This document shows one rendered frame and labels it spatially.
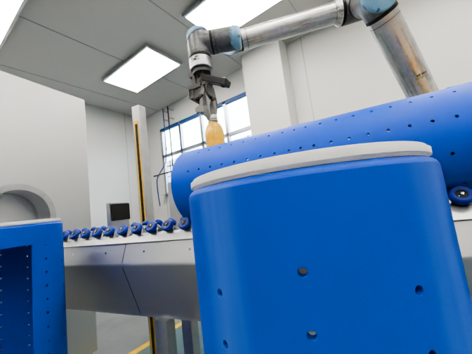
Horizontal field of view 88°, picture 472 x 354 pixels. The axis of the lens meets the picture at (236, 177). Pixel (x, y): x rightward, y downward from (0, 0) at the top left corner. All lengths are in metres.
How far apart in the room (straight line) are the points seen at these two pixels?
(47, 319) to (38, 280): 0.13
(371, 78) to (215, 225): 3.63
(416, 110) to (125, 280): 1.06
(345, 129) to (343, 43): 3.40
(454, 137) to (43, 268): 1.19
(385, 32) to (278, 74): 2.78
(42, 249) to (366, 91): 3.56
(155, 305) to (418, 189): 0.95
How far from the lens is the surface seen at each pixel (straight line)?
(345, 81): 3.84
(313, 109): 3.84
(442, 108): 0.73
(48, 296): 1.07
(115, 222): 1.23
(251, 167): 0.20
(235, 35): 1.08
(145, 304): 1.08
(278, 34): 1.24
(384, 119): 0.70
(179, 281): 0.90
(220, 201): 0.21
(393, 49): 1.24
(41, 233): 1.04
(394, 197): 0.21
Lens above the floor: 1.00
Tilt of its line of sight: 7 degrees up
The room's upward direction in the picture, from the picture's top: 7 degrees counter-clockwise
